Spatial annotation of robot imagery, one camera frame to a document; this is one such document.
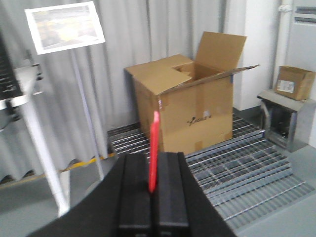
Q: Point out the grey metal cabinet stand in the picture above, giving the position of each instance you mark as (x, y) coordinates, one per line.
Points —
(285, 121)

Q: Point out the white sign stand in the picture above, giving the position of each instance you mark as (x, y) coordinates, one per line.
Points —
(62, 33)

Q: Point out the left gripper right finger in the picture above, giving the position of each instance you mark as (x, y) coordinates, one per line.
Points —
(180, 207)

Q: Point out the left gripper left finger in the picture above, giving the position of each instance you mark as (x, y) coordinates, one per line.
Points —
(97, 215)

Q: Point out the small cardboard box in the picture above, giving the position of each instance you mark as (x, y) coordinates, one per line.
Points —
(294, 83)

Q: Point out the steel grating platform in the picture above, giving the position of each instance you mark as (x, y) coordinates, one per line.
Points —
(246, 178)

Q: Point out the red plastic spoon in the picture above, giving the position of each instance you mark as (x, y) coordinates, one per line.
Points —
(154, 136)

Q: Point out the large cardboard box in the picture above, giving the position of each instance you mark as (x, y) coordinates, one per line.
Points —
(194, 98)

